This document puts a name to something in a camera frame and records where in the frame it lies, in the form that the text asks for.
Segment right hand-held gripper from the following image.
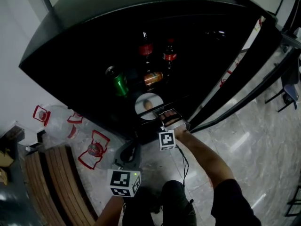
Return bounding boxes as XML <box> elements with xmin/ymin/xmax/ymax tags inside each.
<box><xmin>152</xmin><ymin>108</ymin><xmax>191</xmax><ymax>152</ymax></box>

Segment green drink can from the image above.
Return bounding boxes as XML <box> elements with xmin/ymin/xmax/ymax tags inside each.
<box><xmin>105</xmin><ymin>65</ymin><xmax>130</xmax><ymax>97</ymax></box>

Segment person's right hand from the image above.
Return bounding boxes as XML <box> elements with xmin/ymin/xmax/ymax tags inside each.
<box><xmin>159</xmin><ymin>110</ymin><xmax>180</xmax><ymax>127</ymax></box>

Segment grey chair blue seat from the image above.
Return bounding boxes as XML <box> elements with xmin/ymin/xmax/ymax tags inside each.
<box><xmin>265</xmin><ymin>74</ymin><xmax>301</xmax><ymax>113</ymax></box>

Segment white round plate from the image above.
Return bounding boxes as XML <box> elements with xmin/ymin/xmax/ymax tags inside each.
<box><xmin>135</xmin><ymin>92</ymin><xmax>165</xmax><ymax>121</ymax></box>

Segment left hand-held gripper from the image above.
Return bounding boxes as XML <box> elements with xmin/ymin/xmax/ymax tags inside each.
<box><xmin>107</xmin><ymin>141</ymin><xmax>143</xmax><ymax>198</ymax></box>

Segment wooden slatted bench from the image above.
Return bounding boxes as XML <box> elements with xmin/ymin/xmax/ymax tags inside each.
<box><xmin>24</xmin><ymin>145</ymin><xmax>98</xmax><ymax>226</ymax></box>

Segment black mini fridge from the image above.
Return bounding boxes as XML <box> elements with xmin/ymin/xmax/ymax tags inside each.
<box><xmin>18</xmin><ymin>0</ymin><xmax>301</xmax><ymax>144</ymax></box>

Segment copper drink can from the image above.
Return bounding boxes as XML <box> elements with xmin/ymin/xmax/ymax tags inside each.
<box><xmin>143</xmin><ymin>71</ymin><xmax>164</xmax><ymax>87</ymax></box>

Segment black metal table frame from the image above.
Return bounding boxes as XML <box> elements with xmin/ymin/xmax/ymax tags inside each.
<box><xmin>286</xmin><ymin>187</ymin><xmax>301</xmax><ymax>219</ymax></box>

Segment person's dark trousers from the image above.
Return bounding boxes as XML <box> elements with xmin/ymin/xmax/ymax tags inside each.
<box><xmin>122</xmin><ymin>180</ymin><xmax>197</xmax><ymax>226</ymax></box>

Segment flat cardboard box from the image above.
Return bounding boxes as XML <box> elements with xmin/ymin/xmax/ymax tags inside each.
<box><xmin>0</xmin><ymin>147</ymin><xmax>16</xmax><ymax>168</ymax></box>

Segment person's left forearm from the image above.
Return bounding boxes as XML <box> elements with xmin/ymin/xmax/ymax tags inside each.
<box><xmin>94</xmin><ymin>195</ymin><xmax>126</xmax><ymax>226</ymax></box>

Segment person's right forearm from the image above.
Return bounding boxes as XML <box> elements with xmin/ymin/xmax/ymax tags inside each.
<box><xmin>175</xmin><ymin>128</ymin><xmax>236</xmax><ymax>189</ymax></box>

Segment dark cola bottle red label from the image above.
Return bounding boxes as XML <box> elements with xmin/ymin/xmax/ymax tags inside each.
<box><xmin>162</xmin><ymin>38</ymin><xmax>178</xmax><ymax>71</ymax></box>
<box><xmin>138</xmin><ymin>31</ymin><xmax>154</xmax><ymax>66</ymax></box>

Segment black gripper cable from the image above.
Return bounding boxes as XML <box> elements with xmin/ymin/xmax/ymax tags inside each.
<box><xmin>175</xmin><ymin>145</ymin><xmax>190</xmax><ymax>186</ymax></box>

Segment clear water jug red handle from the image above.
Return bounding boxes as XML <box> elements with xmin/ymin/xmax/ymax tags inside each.
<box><xmin>66</xmin><ymin>112</ymin><xmax>84</xmax><ymax>125</ymax></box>
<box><xmin>32</xmin><ymin>103</ymin><xmax>79</xmax><ymax>141</ymax></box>
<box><xmin>78</xmin><ymin>129</ymin><xmax>111</xmax><ymax>170</ymax></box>

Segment person's dark shirt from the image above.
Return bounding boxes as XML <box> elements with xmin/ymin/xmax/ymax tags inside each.
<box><xmin>210</xmin><ymin>178</ymin><xmax>263</xmax><ymax>226</ymax></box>

